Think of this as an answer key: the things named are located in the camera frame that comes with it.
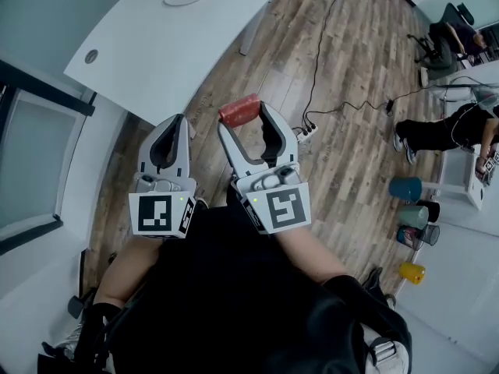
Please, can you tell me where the black cable with adapter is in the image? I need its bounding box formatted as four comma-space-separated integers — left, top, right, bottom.
303, 74, 475, 130

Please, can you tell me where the black plastic cup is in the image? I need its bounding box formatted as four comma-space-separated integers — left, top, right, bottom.
416, 199, 442, 224

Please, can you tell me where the black mesh cup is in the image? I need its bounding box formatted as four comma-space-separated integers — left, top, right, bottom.
422, 224, 441, 248

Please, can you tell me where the white power strip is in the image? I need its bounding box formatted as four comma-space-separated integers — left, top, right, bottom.
291, 124, 320, 144

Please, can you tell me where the long black power cable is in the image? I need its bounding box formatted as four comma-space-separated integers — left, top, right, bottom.
302, 0, 355, 130

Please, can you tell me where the blue plastic cup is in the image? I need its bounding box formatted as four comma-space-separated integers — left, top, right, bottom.
388, 175, 423, 203

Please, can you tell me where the black window frame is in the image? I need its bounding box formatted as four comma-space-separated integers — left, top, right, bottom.
0, 58, 97, 257

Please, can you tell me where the white table leg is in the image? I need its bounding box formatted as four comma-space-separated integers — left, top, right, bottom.
239, 0, 271, 57

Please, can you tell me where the white side stand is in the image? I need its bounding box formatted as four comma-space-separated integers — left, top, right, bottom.
422, 168, 486, 211

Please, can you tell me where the person's right forearm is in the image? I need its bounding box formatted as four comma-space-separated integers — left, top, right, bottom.
271, 225, 354, 288

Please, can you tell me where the green plastic cup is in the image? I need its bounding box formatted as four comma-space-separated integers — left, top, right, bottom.
397, 204, 429, 230

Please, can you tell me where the patterned cup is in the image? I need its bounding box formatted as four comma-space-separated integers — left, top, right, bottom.
396, 224, 426, 252

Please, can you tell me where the black office chair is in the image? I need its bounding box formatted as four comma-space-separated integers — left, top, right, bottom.
406, 1, 476, 65

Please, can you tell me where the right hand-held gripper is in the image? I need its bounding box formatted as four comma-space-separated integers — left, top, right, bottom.
217, 101, 312, 236

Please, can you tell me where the person's left forearm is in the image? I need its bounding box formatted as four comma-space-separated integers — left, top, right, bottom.
93, 234, 165, 312

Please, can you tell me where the red piece of meat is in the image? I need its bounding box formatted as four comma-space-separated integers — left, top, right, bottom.
218, 92, 262, 129

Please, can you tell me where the yellow plastic cup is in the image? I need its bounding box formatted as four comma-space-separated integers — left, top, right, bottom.
398, 260, 427, 287

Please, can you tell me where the person's black clothing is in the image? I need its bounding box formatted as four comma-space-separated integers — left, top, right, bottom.
37, 196, 414, 374

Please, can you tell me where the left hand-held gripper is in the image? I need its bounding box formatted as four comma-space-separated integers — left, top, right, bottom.
128, 113, 198, 240

